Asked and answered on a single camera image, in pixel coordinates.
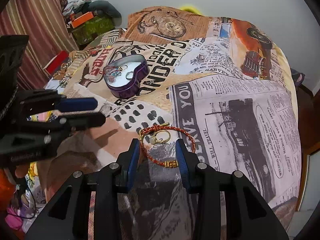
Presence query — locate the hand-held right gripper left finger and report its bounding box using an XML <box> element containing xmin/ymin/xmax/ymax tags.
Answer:
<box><xmin>25</xmin><ymin>139</ymin><xmax>141</xmax><ymax>240</ymax></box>

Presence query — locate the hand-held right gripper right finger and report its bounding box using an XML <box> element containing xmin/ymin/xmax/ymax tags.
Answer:
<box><xmin>174</xmin><ymin>139</ymin><xmax>289</xmax><ymax>240</ymax></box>

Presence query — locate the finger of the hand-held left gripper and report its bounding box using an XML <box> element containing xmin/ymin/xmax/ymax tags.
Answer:
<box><xmin>19</xmin><ymin>89</ymin><xmax>99</xmax><ymax>115</ymax></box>
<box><xmin>27</xmin><ymin>112</ymin><xmax>106</xmax><ymax>143</ymax></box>

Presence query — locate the red rope bracelet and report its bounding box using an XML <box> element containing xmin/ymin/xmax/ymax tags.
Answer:
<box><xmin>138</xmin><ymin>123</ymin><xmax>198</xmax><ymax>168</ymax></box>

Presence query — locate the gold ring with white stone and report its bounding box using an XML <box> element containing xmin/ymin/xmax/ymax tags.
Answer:
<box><xmin>150</xmin><ymin>130</ymin><xmax>171</xmax><ymax>144</ymax></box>

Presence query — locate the crystal bead jewelry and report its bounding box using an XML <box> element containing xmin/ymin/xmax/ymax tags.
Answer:
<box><xmin>108</xmin><ymin>66</ymin><xmax>122</xmax><ymax>82</ymax></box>

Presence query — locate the purple heart-shaped tin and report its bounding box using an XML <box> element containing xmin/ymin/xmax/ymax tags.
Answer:
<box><xmin>103</xmin><ymin>54</ymin><xmax>150</xmax><ymax>99</ymax></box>

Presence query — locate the person's left hand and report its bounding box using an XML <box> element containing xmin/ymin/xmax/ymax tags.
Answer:
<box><xmin>4</xmin><ymin>164</ymin><xmax>33</xmax><ymax>183</ymax></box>

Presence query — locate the colourful printed cloth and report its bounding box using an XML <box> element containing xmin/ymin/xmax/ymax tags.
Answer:
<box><xmin>25</xmin><ymin>164</ymin><xmax>47</xmax><ymax>205</ymax></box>

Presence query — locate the red box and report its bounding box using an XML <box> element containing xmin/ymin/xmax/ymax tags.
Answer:
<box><xmin>44</xmin><ymin>50</ymin><xmax>69</xmax><ymax>75</ymax></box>

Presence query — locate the printed blanket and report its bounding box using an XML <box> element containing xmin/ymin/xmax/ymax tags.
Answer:
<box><xmin>42</xmin><ymin>9</ymin><xmax>303</xmax><ymax>240</ymax></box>

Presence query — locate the pink cloth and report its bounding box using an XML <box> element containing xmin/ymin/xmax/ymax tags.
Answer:
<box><xmin>4</xmin><ymin>204</ymin><xmax>24</xmax><ymax>230</ymax></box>

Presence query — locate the orange box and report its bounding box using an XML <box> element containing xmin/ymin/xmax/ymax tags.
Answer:
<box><xmin>69</xmin><ymin>11</ymin><xmax>95</xmax><ymax>29</ymax></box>

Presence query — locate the striped brown curtain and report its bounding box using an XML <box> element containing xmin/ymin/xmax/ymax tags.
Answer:
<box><xmin>0</xmin><ymin>0</ymin><xmax>79</xmax><ymax>92</ymax></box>

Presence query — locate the pile of clothes and toys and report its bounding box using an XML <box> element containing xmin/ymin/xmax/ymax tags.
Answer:
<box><xmin>62</xmin><ymin>0</ymin><xmax>92</xmax><ymax>18</ymax></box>

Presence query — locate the dark bag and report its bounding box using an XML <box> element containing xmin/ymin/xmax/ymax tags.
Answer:
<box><xmin>290</xmin><ymin>69</ymin><xmax>306</xmax><ymax>88</ymax></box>

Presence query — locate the yellow foam ring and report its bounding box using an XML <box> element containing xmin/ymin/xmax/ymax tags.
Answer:
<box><xmin>180</xmin><ymin>4</ymin><xmax>200</xmax><ymax>13</ymax></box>

